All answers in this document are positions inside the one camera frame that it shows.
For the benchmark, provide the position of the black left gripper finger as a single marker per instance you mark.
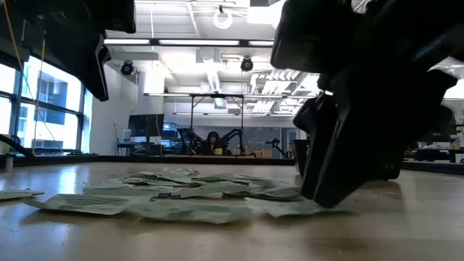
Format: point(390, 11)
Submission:
point(87, 61)

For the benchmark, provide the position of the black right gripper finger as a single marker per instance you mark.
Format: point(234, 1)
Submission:
point(369, 137)
point(319, 119)

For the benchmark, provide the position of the black slotted plastic basket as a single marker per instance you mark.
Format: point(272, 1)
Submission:
point(300, 156)

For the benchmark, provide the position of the black background robot arm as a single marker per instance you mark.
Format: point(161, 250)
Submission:
point(275, 143)
point(188, 139)
point(233, 136)

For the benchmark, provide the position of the white LED light strip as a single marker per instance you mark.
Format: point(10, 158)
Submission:
point(198, 42)
point(127, 41)
point(261, 43)

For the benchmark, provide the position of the cardboard box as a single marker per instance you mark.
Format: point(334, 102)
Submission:
point(266, 153)

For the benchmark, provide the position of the black desk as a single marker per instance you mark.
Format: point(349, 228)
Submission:
point(435, 154)

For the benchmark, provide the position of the black computer monitor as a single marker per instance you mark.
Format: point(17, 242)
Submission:
point(145, 125)

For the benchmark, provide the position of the yellow mug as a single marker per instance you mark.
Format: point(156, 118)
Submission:
point(218, 151)

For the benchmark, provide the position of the person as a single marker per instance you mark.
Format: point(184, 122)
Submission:
point(213, 144)

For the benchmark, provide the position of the black diagonal strut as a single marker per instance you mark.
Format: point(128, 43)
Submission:
point(12, 145)

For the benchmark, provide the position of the black ceiling camera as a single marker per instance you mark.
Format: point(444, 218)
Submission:
point(247, 64)
point(127, 68)

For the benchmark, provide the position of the black metal rig frame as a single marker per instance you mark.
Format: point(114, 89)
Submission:
point(242, 112)

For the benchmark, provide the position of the black window frame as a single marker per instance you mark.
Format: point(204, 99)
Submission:
point(17, 108)

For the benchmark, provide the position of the white ceiling air duct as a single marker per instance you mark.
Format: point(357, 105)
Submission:
point(214, 70)

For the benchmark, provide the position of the small grey post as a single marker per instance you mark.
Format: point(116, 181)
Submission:
point(9, 163)

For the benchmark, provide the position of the black table edge rail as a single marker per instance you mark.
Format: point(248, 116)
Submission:
point(181, 159)

